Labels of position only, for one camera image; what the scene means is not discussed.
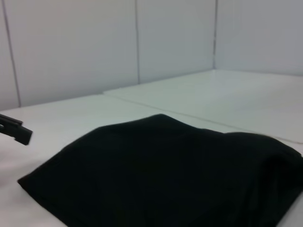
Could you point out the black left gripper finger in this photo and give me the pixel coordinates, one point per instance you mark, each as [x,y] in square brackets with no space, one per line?
[21,134]

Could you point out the black shirt with FREE print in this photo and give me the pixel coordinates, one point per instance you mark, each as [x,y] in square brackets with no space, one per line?
[165,177]

